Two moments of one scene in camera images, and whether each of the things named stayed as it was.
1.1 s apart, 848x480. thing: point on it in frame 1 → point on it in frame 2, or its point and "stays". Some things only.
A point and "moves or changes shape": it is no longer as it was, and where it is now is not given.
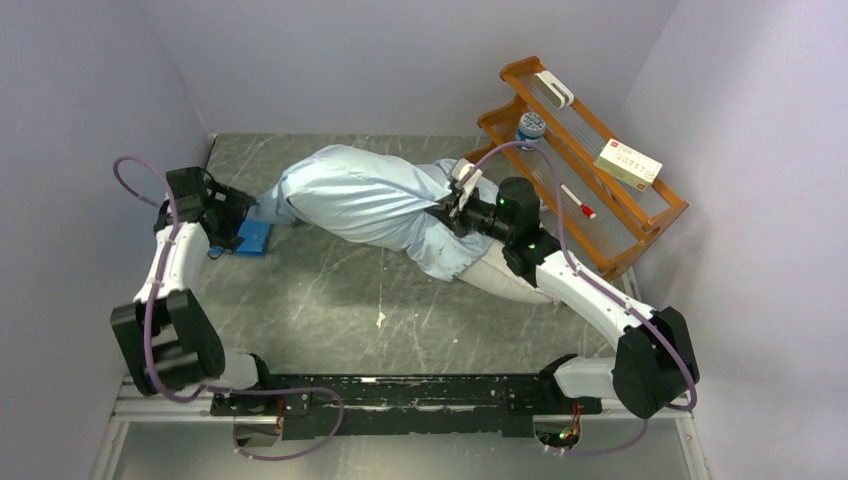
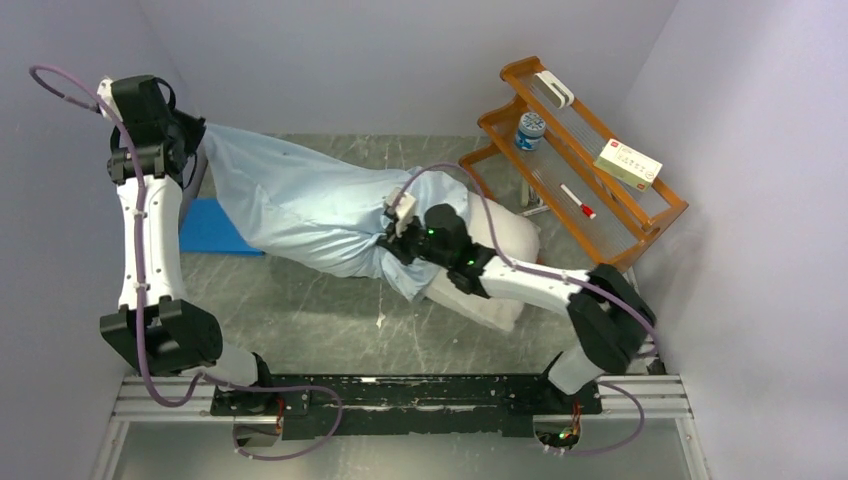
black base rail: x=403 y=405 stays
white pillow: x=491 y=273 moves or changes shape
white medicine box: x=627 y=165 stays
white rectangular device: x=553 y=89 stays
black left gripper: x=235 y=206 → x=195 y=130
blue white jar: x=530 y=129 stays
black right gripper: x=457 y=221 → x=397 y=245
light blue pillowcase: x=371 y=203 moves or changes shape
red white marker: x=589 y=213 stays
